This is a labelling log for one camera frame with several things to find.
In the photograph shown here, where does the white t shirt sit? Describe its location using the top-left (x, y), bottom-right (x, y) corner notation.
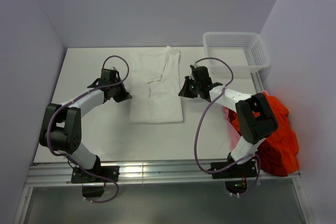
top-left (129, 46), bottom-right (183, 124)

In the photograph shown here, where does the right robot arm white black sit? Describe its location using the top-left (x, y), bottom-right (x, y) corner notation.
top-left (179, 64), bottom-right (278, 177)

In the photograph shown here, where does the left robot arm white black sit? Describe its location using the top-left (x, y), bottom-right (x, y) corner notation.
top-left (39, 68), bottom-right (132, 183)

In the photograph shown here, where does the white plastic basket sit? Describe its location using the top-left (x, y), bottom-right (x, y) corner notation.
top-left (203, 32), bottom-right (270, 74)

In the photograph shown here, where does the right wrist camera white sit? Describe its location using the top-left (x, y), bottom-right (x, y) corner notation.
top-left (190, 63), bottom-right (199, 69)

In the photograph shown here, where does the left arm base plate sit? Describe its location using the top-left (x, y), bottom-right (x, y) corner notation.
top-left (71, 166), bottom-right (120, 184)

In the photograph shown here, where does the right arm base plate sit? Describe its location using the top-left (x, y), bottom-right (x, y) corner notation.
top-left (207, 159), bottom-right (259, 180)

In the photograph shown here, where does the aluminium rail frame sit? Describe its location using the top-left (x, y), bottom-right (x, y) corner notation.
top-left (13, 73), bottom-right (316, 224)

